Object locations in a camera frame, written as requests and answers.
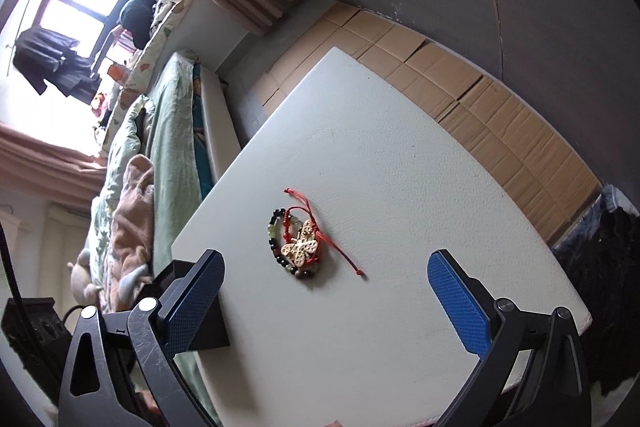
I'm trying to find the black cable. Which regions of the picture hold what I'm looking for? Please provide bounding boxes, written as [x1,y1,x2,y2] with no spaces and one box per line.
[0,222,28,308]

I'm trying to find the black bag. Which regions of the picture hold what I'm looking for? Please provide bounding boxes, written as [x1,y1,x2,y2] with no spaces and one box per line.
[119,0,158,50]

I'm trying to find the red cord butterfly bracelet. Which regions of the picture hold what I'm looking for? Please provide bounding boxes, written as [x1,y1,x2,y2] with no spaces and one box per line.
[281,188,367,280]

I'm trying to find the floral quilt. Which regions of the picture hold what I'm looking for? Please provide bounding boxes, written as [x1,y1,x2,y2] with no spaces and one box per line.
[87,97,156,258]

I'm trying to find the green bed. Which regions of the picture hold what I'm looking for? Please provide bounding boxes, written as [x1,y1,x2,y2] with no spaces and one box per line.
[145,49,221,427]

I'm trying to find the hanging dark clothes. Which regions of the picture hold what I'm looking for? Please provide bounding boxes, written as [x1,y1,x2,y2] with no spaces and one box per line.
[12,27,103,100]

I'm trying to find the black and green bead bracelet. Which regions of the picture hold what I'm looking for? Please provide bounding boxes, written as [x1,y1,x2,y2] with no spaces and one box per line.
[266,206,326,284]

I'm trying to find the black gift box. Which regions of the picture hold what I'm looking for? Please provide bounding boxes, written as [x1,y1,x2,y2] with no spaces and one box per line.
[142,259,232,353]

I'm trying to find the cardboard floor sheets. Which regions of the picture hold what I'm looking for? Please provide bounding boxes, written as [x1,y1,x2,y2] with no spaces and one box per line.
[252,2,603,248]

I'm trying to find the dark fuzzy cloth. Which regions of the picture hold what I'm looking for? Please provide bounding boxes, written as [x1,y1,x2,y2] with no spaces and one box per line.
[550,184,640,400]

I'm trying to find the floral window seat cushion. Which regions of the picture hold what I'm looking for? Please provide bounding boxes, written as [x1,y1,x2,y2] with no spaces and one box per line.
[92,0,201,158]

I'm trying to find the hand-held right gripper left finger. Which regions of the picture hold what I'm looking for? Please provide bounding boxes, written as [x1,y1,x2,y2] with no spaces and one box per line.
[57,249,226,427]

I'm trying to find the beige plush toy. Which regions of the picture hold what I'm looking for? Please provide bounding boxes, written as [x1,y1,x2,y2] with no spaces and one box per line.
[67,249,106,308]

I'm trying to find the white bed frame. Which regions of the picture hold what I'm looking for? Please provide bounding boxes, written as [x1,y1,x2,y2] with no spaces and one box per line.
[200,67,246,188]

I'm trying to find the pink fleece blanket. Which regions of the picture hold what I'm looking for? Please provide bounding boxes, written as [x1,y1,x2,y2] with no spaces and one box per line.
[102,154,156,313]

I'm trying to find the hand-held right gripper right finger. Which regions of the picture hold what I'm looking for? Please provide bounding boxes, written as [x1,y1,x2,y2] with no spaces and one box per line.
[426,249,593,427]

